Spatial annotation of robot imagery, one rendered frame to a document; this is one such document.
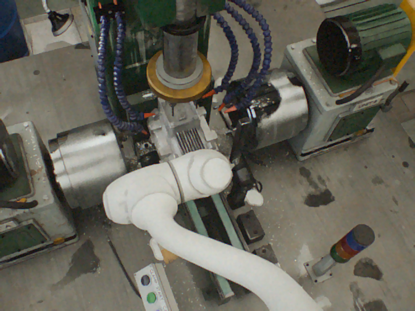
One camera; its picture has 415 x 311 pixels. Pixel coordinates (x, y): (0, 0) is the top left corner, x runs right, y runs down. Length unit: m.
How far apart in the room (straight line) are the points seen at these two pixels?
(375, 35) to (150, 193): 0.86
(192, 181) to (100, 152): 0.44
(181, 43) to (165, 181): 0.34
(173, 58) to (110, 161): 0.37
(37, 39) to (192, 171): 1.86
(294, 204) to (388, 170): 0.41
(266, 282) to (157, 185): 0.32
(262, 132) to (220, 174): 0.51
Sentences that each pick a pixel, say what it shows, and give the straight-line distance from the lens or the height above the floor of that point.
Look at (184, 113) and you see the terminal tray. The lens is 1.41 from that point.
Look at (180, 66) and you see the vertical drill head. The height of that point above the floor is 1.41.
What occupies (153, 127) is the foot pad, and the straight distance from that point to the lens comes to 1.45.
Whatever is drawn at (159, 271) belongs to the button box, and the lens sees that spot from 1.28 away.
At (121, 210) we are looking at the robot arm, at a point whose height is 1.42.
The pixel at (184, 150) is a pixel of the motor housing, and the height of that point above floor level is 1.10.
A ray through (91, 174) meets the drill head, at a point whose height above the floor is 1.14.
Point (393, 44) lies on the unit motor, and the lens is 1.49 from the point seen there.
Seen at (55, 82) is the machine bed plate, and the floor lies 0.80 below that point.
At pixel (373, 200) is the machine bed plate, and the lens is 1.79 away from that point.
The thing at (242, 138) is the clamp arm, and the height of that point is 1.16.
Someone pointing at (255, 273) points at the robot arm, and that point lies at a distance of 0.81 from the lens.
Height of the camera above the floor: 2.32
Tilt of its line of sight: 63 degrees down
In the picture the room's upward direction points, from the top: 8 degrees clockwise
